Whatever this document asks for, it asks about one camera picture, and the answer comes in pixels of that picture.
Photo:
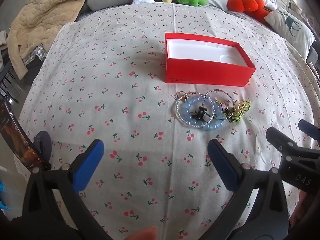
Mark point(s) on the person's right hand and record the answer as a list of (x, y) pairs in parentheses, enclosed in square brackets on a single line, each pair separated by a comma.
[(300, 212)]

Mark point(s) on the black flower charm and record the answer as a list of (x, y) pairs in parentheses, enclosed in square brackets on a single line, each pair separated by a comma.
[(201, 111)]

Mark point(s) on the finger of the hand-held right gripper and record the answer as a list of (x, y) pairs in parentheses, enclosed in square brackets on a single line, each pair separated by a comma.
[(308, 128), (280, 141)]

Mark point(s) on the dark phone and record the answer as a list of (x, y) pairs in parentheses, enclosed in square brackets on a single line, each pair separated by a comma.
[(15, 140)]

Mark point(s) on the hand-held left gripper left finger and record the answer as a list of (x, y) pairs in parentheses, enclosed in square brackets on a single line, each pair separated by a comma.
[(90, 165)]

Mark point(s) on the deer print pillow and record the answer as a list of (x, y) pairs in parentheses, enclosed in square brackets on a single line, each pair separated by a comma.
[(290, 26)]

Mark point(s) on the grey round phone stand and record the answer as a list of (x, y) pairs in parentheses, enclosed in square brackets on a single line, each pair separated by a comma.
[(43, 145)]

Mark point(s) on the blue plastic item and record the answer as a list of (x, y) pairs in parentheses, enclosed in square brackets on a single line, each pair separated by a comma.
[(3, 197)]

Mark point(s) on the person's left hand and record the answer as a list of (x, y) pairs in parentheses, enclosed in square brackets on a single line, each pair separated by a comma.
[(142, 233)]

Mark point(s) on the orange pumpkin plush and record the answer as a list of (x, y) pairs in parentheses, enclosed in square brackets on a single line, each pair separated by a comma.
[(245, 2)]

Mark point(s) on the beige quilted blanket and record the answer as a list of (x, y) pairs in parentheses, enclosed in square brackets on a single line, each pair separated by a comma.
[(45, 12)]

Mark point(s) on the plaid cloth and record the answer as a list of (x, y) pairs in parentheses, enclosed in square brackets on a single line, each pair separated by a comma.
[(33, 53)]

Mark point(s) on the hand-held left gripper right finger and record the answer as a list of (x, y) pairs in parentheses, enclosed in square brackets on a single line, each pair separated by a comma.
[(222, 165)]

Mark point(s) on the black chair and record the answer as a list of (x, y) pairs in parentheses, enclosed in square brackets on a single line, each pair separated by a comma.
[(7, 80)]

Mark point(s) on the cherry print bedsheet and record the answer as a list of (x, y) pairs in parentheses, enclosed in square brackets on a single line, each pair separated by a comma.
[(112, 92)]

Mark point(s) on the red cardboard box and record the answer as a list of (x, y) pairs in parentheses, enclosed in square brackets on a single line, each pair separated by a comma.
[(200, 72)]

